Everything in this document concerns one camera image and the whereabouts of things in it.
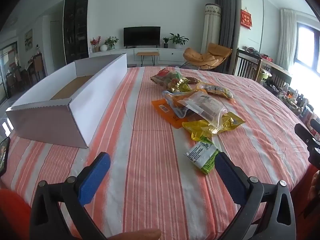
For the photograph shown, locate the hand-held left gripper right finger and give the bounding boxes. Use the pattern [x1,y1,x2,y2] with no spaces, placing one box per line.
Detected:
[214,152,297,240]

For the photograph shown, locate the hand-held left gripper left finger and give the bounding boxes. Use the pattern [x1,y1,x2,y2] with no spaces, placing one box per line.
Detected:
[29,152,111,240]

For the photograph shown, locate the white and green snack packet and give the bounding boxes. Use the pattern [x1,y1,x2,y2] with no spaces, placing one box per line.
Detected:
[184,135,221,175]

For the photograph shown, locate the yellow snack packet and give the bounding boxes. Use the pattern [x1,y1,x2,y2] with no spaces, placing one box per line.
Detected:
[182,112,247,142]

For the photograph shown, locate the clear packet with dark filling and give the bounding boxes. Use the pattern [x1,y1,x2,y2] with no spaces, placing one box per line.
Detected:
[178,91,228,128]

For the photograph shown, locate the white cardboard box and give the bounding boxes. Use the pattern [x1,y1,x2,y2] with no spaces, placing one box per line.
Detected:
[5,53,128,148]

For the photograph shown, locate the yellow sausage packet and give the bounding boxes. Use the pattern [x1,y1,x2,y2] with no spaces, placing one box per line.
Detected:
[196,82,236,103]

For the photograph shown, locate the orange snack packet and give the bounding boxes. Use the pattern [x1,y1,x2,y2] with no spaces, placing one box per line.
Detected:
[152,98,190,130]

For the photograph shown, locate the clear sausage packet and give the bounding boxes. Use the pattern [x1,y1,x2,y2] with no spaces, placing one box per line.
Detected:
[163,90,194,112]

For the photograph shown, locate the gold foil snack packet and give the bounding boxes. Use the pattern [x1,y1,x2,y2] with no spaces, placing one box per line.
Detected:
[168,77,192,93]

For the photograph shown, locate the clear bag with red label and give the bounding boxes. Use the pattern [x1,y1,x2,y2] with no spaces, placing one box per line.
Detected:
[150,69,187,92]

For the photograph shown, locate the person's right forearm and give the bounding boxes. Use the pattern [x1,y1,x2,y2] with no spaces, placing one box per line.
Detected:
[311,171,320,201]

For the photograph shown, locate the person's left hand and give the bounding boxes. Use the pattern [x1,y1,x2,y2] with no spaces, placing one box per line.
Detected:
[110,229,162,240]

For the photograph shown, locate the cluttered wooden sideboard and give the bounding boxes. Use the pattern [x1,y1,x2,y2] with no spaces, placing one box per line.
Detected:
[260,55,320,132]

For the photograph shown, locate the orange striped tablecloth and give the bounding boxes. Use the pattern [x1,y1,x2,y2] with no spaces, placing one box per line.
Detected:
[0,66,316,240]

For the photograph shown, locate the green plastic basket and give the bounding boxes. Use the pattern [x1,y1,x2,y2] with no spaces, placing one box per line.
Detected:
[260,69,273,83]

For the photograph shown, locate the bright window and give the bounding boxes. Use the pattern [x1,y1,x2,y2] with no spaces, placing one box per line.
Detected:
[291,22,320,87]

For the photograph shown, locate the dark wooden chair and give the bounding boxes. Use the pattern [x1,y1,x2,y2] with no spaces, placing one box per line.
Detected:
[232,48,263,82]

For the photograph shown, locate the red clothing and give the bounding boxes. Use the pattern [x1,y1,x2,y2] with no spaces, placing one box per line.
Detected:
[0,188,32,240]

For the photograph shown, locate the white curtain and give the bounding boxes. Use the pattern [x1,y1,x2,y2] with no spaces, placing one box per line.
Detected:
[277,8,298,68]

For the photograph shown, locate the orange lounge chair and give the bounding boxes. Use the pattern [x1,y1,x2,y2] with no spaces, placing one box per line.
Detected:
[183,42,233,71]

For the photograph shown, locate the grey curtain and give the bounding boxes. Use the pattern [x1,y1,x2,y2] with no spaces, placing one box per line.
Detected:
[214,0,237,73]

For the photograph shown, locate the wooden bench with metal legs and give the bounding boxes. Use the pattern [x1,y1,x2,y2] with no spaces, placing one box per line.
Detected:
[136,52,160,67]

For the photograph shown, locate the red flowers in vase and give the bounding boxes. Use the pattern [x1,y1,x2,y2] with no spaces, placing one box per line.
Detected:
[90,36,101,53]

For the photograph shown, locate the green flowering plant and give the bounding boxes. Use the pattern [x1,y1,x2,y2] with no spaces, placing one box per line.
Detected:
[104,36,119,50]

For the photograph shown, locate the white television cabinet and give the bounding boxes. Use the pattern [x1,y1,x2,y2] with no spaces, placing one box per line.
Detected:
[89,47,191,66]

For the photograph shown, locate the glass balcony door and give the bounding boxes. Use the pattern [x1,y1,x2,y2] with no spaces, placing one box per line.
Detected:
[0,42,18,101]

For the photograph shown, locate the cloth-covered standing air conditioner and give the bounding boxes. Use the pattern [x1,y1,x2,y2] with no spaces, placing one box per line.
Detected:
[201,3,221,53]

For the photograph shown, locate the flat screen television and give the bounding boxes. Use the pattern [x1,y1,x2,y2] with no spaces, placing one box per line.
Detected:
[123,26,161,48]

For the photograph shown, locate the large potted plant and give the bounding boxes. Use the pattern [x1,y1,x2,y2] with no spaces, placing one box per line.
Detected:
[169,33,189,49]

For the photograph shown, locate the dark glass cabinet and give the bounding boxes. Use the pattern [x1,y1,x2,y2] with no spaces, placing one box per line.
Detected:
[63,0,90,64]

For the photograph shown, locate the red wall hanging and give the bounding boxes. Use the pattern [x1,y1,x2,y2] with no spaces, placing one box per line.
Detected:
[240,9,253,29]

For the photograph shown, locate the wall painting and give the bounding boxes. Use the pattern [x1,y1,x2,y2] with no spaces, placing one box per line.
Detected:
[24,28,34,49]

